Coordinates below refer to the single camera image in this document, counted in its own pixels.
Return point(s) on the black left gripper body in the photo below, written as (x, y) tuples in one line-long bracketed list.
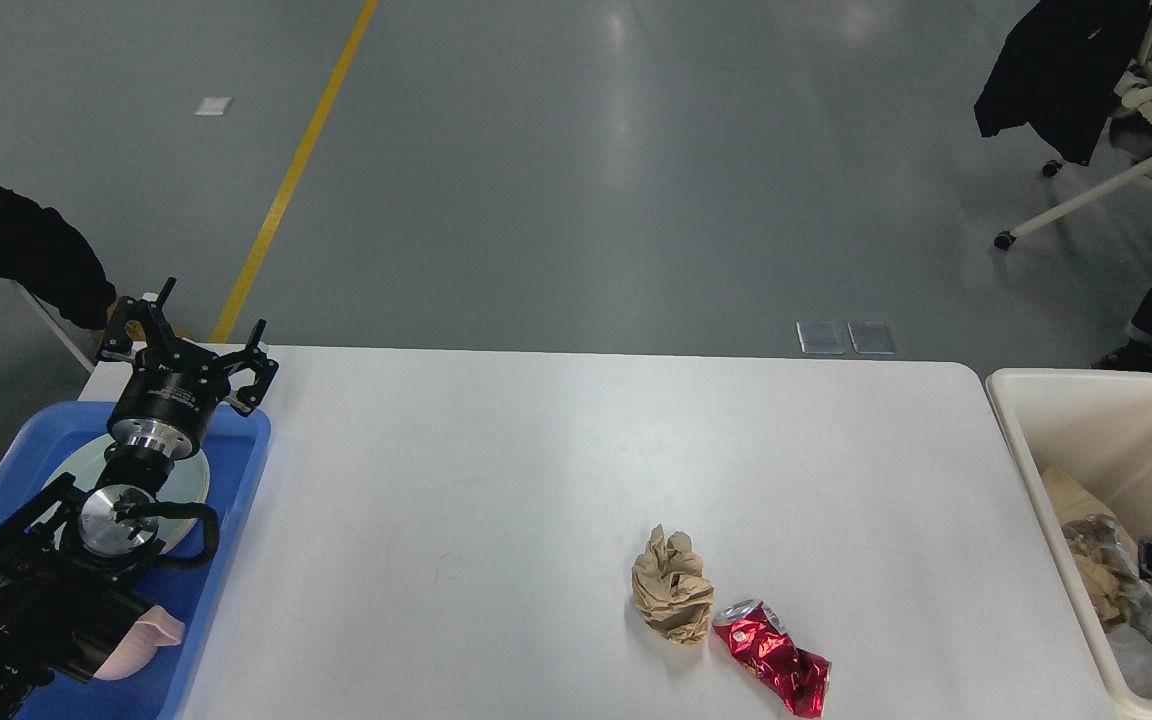
[(166, 411)]

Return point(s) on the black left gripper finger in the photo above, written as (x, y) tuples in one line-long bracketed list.
[(139, 334), (242, 378)]

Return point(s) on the paper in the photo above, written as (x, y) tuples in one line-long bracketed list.
[(1109, 576)]

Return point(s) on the large brown paper bag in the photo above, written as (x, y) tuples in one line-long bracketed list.
[(1070, 500)]

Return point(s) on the pink mug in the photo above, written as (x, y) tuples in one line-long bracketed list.
[(155, 629)]

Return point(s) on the crushed red can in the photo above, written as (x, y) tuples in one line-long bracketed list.
[(756, 638)]

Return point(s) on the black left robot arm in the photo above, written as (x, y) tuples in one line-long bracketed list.
[(118, 524)]

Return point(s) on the blue plastic tray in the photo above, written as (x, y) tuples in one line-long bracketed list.
[(234, 450)]

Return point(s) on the beige plastic bin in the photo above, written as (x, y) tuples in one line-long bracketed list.
[(1097, 427)]

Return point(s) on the person in black left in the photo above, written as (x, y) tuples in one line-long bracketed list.
[(53, 260)]

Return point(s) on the white floor tag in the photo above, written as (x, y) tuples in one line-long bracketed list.
[(213, 106)]

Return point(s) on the right clear floor plate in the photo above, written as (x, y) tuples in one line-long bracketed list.
[(871, 337)]

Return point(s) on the clear floor plate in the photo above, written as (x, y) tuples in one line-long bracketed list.
[(871, 337), (820, 337)]

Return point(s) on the white office chair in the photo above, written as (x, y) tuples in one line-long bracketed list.
[(1135, 97)]

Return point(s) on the left clear floor plate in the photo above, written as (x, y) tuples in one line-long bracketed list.
[(820, 337)]

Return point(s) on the black jacket on chair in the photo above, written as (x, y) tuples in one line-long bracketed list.
[(1057, 72)]

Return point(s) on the crumpled brown paper ball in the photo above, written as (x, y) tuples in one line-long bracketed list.
[(670, 591)]

